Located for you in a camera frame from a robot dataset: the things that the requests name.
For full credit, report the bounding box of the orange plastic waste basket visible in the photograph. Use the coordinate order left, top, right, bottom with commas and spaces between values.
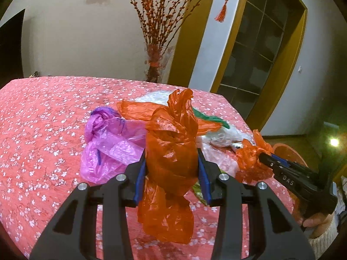
272, 143, 309, 170

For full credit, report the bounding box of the white plastic bag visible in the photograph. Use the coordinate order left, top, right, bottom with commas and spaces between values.
195, 126, 255, 148

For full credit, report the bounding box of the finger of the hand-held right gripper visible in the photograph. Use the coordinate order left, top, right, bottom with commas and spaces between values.
271, 154, 322, 179
258, 152, 284, 178

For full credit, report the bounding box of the wooden door frame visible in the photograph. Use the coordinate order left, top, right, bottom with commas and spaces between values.
210, 0, 308, 138

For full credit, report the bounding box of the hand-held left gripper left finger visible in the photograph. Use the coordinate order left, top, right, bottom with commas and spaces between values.
29, 152, 148, 260

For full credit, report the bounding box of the green plastic bag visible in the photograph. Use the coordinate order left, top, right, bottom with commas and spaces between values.
192, 108, 231, 130

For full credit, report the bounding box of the gold ornament with red tassel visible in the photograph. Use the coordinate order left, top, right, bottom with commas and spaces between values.
214, 0, 237, 23

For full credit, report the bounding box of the flat orange plastic bag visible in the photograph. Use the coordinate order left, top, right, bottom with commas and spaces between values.
116, 100, 220, 136

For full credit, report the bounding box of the small orange plastic bag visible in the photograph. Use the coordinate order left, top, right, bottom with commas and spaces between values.
235, 129, 274, 179

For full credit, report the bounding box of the wooden arch trim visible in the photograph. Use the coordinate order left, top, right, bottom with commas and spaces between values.
168, 0, 251, 86

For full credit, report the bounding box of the pink plastic bag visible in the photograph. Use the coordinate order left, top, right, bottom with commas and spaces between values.
80, 106, 148, 183

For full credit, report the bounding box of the red floral tablecloth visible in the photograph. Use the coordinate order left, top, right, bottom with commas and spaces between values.
0, 76, 296, 259

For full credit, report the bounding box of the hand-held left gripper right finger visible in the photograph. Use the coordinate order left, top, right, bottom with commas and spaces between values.
197, 148, 316, 260

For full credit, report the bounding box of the green yellow wrapper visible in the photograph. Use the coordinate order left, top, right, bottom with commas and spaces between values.
192, 183, 210, 206

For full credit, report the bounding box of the glass panel door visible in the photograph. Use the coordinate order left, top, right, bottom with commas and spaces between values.
217, 0, 301, 114

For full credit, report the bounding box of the glass vase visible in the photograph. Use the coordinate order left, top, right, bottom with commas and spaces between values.
144, 43, 174, 83

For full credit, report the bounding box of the person's right hand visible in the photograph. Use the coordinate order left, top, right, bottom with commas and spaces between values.
302, 213, 336, 231

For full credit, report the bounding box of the clear plastic bag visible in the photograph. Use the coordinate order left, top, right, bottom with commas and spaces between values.
134, 89, 179, 106

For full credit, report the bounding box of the dark flat panel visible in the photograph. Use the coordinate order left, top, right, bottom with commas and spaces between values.
0, 8, 25, 88

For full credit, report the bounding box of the person's right forearm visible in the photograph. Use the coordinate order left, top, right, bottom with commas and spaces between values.
308, 176, 347, 260

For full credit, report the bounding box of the large knotted orange plastic bag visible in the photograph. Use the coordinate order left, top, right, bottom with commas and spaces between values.
137, 88, 200, 244

